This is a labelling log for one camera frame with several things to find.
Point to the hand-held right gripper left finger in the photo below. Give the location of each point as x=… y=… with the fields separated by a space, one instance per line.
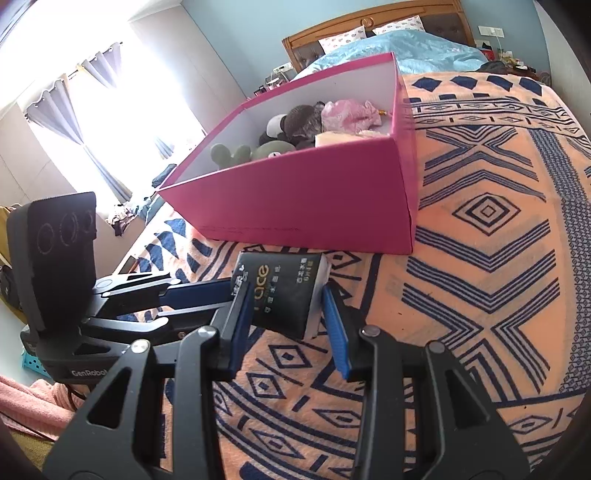
x=240 y=332

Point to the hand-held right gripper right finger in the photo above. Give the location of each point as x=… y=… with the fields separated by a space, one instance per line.
x=334 y=332

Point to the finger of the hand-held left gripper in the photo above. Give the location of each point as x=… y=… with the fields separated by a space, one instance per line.
x=198 y=293
x=184 y=321

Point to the black tissue pack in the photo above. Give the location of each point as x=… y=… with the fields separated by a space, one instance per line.
x=281 y=290

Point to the pink cardboard box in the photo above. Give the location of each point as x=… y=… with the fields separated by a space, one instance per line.
x=300 y=198

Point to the green cactus plush toy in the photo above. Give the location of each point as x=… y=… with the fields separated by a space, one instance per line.
x=272 y=150

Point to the cream plush bear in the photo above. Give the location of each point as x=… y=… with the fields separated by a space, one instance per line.
x=337 y=138

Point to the brown plush bear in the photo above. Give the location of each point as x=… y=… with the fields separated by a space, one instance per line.
x=300 y=120

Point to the pink knitted plush toy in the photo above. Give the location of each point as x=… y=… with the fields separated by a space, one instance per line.
x=346 y=115

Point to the person's left forearm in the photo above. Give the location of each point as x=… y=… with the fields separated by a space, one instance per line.
x=32 y=406

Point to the yellow cloth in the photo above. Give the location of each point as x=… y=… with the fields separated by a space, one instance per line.
x=4 y=230

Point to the smartphone with orange case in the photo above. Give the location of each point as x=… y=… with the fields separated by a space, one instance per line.
x=130 y=264

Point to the blue plastic basket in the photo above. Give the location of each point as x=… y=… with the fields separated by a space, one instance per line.
x=33 y=362

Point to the purple curtain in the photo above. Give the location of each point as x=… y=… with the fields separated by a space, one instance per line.
x=60 y=124
x=108 y=74

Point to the orange patterned blanket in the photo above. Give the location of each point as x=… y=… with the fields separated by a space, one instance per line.
x=485 y=161

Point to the group of cosmetic bottles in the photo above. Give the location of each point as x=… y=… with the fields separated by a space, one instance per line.
x=274 y=78

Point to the white patterned pillow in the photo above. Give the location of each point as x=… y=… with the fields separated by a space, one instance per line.
x=344 y=39
x=399 y=25

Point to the wooden bed headboard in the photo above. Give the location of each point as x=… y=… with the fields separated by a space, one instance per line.
x=323 y=27

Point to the blue floral duvet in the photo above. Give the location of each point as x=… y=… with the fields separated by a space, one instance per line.
x=415 y=46

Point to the black cloth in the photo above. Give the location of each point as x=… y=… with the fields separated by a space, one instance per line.
x=494 y=67

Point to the wooden nightstand with clutter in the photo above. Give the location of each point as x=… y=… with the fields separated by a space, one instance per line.
x=512 y=57

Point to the white wall socket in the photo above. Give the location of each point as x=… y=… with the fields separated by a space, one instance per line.
x=491 y=31

